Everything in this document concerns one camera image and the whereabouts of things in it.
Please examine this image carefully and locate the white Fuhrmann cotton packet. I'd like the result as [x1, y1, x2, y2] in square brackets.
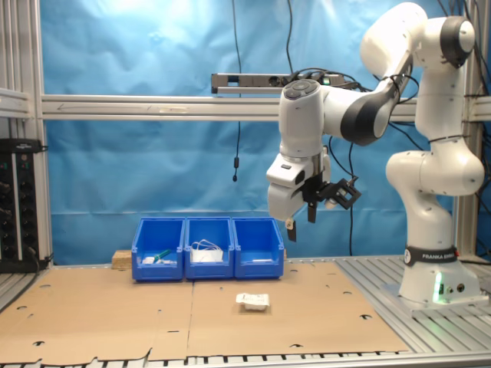
[235, 292, 271, 312]

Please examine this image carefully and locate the blue bin with cotton packets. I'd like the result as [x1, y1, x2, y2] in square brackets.
[232, 216, 285, 280]

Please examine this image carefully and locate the stack of white face masks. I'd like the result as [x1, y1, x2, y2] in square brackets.
[190, 239, 225, 265]

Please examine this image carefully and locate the blue bin with masks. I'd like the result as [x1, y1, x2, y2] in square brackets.
[183, 216, 235, 281]

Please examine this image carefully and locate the brown cardboard sheet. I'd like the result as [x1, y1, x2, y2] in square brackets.
[0, 267, 195, 366]
[186, 261, 410, 357]

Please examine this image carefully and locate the grey socket strip on beam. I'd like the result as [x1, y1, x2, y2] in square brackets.
[210, 72, 346, 95]

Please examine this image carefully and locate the blue bin with tubes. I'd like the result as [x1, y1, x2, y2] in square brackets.
[130, 217, 186, 283]

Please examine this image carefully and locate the horizontal aluminium beam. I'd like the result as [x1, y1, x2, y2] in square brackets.
[40, 94, 491, 123]

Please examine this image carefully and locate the chipboard wood block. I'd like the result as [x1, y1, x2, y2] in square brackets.
[111, 249, 135, 271]

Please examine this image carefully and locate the black vertical socket strip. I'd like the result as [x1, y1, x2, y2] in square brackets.
[17, 153, 39, 265]
[0, 153, 15, 265]

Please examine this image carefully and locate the black power adapter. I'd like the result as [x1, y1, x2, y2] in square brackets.
[0, 138, 44, 154]

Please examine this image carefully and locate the black gripper camera mount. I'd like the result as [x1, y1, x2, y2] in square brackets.
[302, 172, 362, 211]

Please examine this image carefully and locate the black vertical background cable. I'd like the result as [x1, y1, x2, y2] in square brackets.
[347, 143, 356, 257]

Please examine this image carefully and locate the black camera cable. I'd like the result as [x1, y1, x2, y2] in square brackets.
[328, 72, 421, 185]

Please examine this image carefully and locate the aluminium frame upright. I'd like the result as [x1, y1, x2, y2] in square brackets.
[454, 0, 491, 261]
[0, 0, 53, 269]

